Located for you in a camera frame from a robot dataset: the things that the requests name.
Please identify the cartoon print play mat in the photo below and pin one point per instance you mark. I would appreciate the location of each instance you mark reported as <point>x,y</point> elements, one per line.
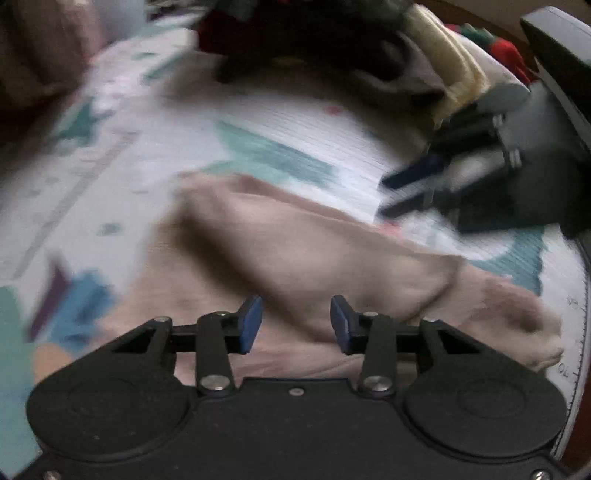
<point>80,201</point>

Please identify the red green christmas sock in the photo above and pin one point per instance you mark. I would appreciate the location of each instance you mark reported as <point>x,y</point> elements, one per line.
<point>502,50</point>

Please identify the white quilted garment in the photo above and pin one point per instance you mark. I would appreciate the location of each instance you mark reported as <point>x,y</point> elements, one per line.
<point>496,71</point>

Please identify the pink knit sweater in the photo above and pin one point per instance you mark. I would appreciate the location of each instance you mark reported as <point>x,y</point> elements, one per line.
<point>228,238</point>

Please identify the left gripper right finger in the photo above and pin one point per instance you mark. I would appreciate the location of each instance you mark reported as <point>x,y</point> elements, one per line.
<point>380,339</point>

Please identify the cream quilted garment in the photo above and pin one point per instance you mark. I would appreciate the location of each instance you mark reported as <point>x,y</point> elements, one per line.
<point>438,44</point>

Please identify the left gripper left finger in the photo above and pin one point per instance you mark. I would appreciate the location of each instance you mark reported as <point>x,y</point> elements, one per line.
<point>213,338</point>

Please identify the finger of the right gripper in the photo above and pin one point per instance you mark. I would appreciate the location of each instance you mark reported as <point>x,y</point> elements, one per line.
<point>426,166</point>
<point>454,202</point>

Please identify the dark red black garment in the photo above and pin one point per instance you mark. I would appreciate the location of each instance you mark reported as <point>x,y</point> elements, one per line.
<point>360,45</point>

